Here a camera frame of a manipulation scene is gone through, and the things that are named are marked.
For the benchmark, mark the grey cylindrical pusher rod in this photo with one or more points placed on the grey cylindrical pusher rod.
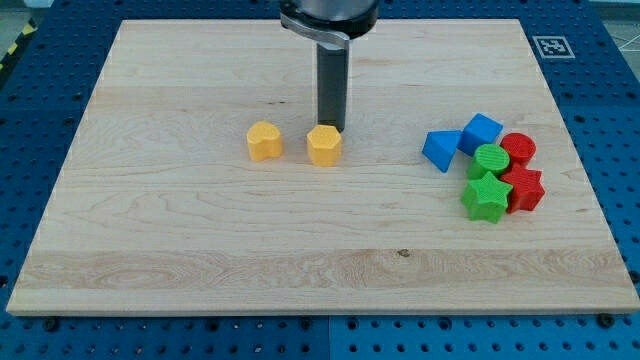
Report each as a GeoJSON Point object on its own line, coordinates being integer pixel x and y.
{"type": "Point", "coordinates": [332, 83]}

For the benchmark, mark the yellow hexagon block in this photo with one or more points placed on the yellow hexagon block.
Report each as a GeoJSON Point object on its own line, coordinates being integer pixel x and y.
{"type": "Point", "coordinates": [324, 145]}

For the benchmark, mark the yellow heart block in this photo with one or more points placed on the yellow heart block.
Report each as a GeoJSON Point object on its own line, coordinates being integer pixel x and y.
{"type": "Point", "coordinates": [264, 141]}

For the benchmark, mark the blue triangle block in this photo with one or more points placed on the blue triangle block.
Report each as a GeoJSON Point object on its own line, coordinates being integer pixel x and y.
{"type": "Point", "coordinates": [440, 147]}

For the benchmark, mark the blue cube block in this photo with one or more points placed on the blue cube block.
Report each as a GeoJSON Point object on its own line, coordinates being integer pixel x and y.
{"type": "Point", "coordinates": [480, 130]}

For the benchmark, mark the green cylinder block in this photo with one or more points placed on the green cylinder block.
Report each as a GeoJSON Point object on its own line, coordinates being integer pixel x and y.
{"type": "Point", "coordinates": [488, 158]}

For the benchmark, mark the green star block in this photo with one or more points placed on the green star block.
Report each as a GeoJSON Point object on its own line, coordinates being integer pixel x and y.
{"type": "Point", "coordinates": [486, 198]}

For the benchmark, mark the red cylinder block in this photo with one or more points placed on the red cylinder block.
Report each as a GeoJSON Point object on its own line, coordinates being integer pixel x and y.
{"type": "Point", "coordinates": [520, 147]}

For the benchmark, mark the white fiducial marker tag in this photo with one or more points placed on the white fiducial marker tag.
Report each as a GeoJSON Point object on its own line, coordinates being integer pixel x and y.
{"type": "Point", "coordinates": [553, 47]}

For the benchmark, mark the wooden board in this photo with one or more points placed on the wooden board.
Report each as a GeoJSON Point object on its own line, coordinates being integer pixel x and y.
{"type": "Point", "coordinates": [159, 211]}

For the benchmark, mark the red star block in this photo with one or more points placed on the red star block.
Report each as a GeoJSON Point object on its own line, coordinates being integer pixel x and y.
{"type": "Point", "coordinates": [527, 190]}

